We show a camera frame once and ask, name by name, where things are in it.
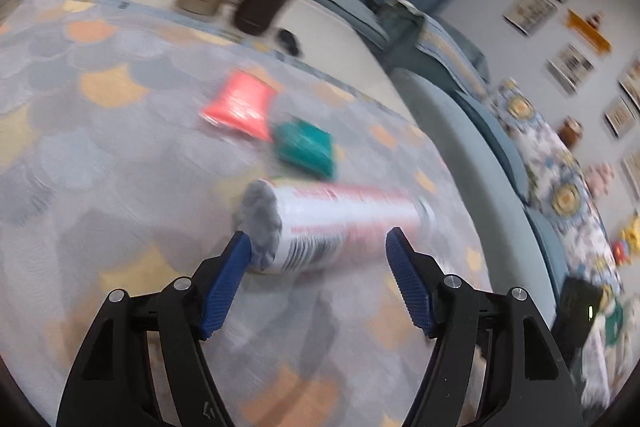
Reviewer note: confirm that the black butterfly picture frame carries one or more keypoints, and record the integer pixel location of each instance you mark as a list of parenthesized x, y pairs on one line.
[(620, 116)]

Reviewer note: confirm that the yellow plush toy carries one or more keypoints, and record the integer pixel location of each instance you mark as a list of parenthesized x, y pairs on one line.
[(629, 241)]

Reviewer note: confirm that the pink pig plush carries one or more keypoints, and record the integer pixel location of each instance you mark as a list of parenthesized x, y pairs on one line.
[(600, 178)]

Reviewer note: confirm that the white collage picture frame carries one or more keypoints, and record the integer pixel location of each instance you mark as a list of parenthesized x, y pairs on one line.
[(570, 67)]

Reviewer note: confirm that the pink snack packet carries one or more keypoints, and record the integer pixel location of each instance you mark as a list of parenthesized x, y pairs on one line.
[(240, 104)]

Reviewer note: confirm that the white cylindrical can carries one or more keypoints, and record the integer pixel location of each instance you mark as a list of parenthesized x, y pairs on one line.
[(340, 222)]

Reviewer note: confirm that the black key fob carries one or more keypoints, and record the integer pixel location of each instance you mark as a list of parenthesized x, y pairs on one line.
[(290, 41)]

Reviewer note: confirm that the blue sofa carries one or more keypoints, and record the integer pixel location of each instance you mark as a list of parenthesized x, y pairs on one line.
[(450, 122)]

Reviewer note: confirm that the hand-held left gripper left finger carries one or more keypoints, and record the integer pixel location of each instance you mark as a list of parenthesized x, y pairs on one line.
[(225, 287)]

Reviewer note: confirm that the brown monkey plush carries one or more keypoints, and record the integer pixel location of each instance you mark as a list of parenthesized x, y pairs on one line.
[(571, 133)]

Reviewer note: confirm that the fan-patterned grey table cloth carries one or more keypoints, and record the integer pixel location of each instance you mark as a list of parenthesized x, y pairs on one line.
[(125, 167)]

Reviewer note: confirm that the floral sofa back cover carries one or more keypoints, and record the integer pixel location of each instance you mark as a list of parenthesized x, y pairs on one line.
[(565, 197)]

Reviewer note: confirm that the green snack packet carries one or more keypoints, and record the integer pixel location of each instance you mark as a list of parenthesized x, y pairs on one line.
[(305, 149)]

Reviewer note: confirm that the striped blue sofa throw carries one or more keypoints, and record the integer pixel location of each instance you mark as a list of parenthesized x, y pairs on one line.
[(450, 52)]

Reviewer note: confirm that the orange wall shelf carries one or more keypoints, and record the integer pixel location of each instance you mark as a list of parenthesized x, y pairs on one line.
[(590, 32)]

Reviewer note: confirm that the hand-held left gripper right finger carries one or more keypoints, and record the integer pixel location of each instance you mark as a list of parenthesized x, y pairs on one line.
[(410, 287)]

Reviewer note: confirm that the white butterfly picture frame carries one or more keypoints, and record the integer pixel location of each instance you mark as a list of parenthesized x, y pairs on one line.
[(632, 174)]

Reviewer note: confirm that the tall black picture frame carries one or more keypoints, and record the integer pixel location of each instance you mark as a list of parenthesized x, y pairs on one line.
[(530, 11)]

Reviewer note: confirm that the blue cushion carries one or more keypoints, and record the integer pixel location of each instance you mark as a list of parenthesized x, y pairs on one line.
[(545, 237), (492, 142)]

